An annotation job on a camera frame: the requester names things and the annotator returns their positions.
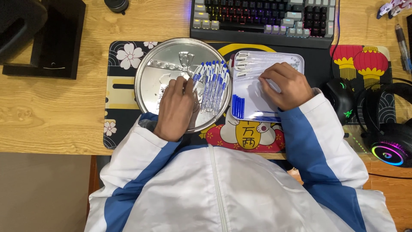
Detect round metal tray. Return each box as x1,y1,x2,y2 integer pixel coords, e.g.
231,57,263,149
134,38,233,133

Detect bunch of blue pen refills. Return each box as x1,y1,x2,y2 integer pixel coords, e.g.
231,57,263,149
250,110,282,123

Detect grey and blue marker pen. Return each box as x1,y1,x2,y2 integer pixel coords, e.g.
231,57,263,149
395,24,412,73

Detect single blue pen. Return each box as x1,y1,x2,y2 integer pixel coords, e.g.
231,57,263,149
192,63,205,92

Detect black round knob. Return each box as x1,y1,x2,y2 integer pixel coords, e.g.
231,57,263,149
104,0,129,15

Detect black headphone cable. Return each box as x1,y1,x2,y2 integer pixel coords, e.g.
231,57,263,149
367,172,412,180

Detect white rectangular tray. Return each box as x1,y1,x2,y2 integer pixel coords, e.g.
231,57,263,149
231,50,305,123

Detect white toy figure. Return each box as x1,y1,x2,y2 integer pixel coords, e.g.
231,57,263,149
377,0,412,19

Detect black monitor stand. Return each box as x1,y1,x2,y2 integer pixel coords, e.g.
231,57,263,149
0,0,87,80

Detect person's left hand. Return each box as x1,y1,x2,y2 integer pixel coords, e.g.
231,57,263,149
154,77,197,142

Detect black lit headphones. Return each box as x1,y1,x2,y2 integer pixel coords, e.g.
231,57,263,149
355,78,412,168

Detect row of white pen clips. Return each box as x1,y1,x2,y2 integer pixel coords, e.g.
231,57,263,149
235,52,256,77

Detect patterned desk mat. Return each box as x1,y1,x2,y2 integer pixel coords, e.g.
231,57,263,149
103,40,396,154

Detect black computer mouse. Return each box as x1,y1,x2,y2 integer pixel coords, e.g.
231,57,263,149
322,77,355,126

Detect person's right hand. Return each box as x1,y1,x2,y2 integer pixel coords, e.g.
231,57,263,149
258,62,314,111

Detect white and blue jacket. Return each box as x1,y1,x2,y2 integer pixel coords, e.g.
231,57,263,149
84,88,398,232

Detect bunch of clear pen barrels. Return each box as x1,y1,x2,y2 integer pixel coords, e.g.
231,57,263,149
251,54,300,71

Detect backlit mechanical keyboard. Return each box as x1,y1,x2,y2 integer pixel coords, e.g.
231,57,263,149
190,0,336,49

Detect purple keyboard cable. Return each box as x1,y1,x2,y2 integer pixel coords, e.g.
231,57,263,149
330,0,341,78

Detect row of blue pen caps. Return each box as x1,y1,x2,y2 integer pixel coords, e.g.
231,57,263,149
232,94,245,119

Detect pile of blue capped pens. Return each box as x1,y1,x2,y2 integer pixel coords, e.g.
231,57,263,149
196,60,231,116

